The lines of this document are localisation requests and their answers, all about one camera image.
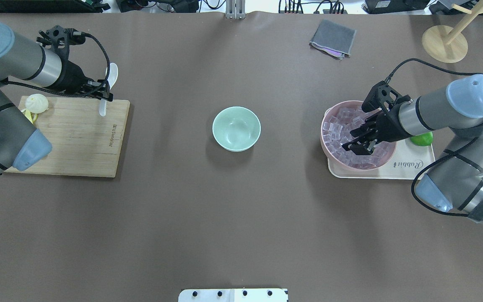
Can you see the grey folded cloth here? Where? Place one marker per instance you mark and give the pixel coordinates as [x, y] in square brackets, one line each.
[333, 39]

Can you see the wooden cup tree stand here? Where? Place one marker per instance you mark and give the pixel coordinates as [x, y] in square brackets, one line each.
[447, 44]

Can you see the beige rabbit tray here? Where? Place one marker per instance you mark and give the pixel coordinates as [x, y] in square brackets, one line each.
[405, 163]

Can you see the mint green bowl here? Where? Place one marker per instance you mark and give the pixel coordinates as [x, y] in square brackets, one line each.
[236, 129]

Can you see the white ceramic spoon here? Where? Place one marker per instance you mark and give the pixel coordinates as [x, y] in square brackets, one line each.
[111, 80]

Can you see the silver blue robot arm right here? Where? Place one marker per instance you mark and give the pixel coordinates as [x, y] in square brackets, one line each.
[453, 184]

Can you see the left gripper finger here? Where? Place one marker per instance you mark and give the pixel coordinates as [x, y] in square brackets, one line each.
[102, 93]
[96, 85]

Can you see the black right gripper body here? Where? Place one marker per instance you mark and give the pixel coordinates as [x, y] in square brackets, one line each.
[389, 125]

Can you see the bamboo cutting board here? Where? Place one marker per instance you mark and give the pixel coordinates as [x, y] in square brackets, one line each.
[84, 143]

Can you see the green pepper toy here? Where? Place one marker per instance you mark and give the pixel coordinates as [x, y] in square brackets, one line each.
[425, 139]

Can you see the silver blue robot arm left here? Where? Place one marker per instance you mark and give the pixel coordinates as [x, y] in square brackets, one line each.
[22, 144]

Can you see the pink bowl of ice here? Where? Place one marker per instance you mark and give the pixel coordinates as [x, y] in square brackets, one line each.
[335, 129]

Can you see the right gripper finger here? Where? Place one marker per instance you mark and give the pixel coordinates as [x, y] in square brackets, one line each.
[368, 129]
[363, 145]

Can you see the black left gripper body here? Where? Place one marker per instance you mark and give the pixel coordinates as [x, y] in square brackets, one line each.
[73, 77]

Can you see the white camera stand column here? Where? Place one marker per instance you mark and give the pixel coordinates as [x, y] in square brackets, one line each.
[261, 294]

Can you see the aluminium frame post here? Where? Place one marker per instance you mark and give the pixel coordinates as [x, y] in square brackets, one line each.
[235, 9]

